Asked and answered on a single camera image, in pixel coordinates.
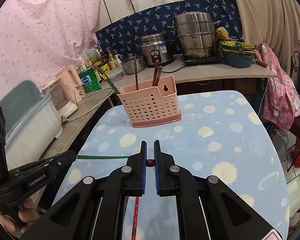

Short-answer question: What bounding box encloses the bright red chopstick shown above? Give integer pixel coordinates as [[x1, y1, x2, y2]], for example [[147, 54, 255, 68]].
[[131, 159, 154, 240]]

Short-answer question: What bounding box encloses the green chopstick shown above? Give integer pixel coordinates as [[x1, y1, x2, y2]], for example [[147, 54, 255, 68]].
[[55, 153, 129, 160], [98, 68, 120, 94]]

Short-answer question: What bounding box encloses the left human hand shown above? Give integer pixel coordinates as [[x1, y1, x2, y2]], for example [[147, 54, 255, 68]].
[[0, 197, 47, 238]]

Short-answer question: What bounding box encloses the pink plastic utensil basket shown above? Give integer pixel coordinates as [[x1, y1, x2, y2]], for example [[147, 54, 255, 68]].
[[118, 75, 182, 128]]

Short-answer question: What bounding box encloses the light blue planet tablecloth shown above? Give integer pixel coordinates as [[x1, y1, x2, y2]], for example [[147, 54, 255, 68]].
[[56, 90, 290, 239]]

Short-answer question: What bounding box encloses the blue white dish rack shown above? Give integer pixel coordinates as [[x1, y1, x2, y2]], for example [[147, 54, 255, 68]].
[[0, 80, 63, 170]]

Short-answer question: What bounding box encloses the brown chopstick in basket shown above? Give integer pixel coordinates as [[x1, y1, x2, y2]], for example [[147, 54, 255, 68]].
[[155, 66, 163, 86]]

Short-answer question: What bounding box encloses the clear food container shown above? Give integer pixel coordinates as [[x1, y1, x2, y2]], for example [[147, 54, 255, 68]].
[[107, 67, 124, 82]]

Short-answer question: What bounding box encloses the red chopstick in basket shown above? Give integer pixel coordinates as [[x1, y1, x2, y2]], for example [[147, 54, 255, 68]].
[[152, 59, 160, 86]]

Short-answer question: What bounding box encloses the wooden counter shelf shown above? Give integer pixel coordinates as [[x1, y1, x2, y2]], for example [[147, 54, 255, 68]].
[[40, 58, 277, 160]]

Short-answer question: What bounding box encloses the small steel pot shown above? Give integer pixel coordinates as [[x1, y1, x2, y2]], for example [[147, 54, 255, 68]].
[[122, 56, 146, 75]]

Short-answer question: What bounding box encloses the green chopstick in basket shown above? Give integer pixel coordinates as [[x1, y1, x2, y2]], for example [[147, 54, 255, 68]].
[[98, 68, 120, 94]]

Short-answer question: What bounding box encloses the green box package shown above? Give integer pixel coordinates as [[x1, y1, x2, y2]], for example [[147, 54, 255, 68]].
[[79, 67, 102, 93]]

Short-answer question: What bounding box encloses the yellow packet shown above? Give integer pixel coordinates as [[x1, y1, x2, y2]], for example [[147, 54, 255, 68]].
[[99, 63, 111, 74]]

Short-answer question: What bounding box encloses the yellow oil bottle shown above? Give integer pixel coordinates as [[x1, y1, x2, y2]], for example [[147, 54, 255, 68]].
[[108, 52, 119, 70]]

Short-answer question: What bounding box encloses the maroon chopstick in basket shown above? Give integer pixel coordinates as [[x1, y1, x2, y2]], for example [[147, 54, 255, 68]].
[[133, 55, 139, 90]]

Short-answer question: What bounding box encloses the pink electric kettle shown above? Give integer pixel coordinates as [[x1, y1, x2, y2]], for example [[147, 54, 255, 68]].
[[56, 64, 86, 103]]

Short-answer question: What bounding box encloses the silver rice cooker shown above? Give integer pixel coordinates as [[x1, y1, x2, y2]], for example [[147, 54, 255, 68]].
[[140, 31, 174, 67]]

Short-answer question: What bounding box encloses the dark teal basin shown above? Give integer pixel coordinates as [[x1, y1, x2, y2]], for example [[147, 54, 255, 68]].
[[219, 41, 255, 68]]

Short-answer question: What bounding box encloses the navy patterned cloth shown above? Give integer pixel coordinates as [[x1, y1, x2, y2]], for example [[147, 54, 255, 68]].
[[96, 0, 243, 60]]

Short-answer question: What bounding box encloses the large stainless steamer pot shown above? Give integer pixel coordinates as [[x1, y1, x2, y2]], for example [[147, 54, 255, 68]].
[[174, 11, 220, 59]]

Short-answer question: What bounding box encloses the pink floral garment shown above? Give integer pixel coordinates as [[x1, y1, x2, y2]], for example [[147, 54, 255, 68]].
[[255, 44, 300, 132]]

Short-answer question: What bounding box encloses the pink dotted cloth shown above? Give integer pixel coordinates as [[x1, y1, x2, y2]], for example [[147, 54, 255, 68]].
[[0, 0, 101, 100]]

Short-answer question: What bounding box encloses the beige curtain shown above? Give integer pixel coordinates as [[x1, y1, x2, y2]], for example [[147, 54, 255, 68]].
[[236, 0, 300, 74]]

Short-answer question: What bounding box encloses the white power cord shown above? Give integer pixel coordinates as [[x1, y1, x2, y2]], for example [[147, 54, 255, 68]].
[[61, 83, 116, 124]]

